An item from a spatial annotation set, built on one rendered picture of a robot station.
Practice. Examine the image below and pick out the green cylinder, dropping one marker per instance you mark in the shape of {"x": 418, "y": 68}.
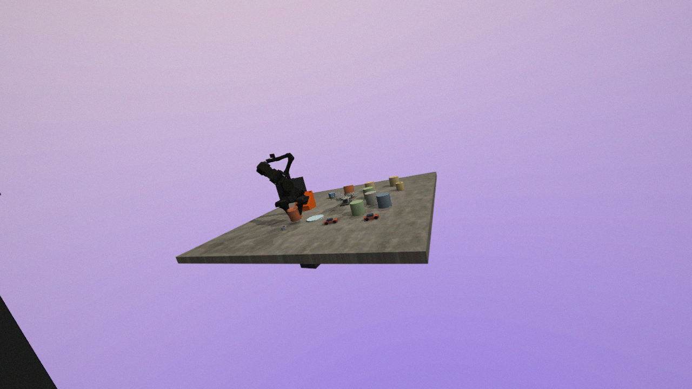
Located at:
{"x": 357, "y": 207}
{"x": 367, "y": 189}

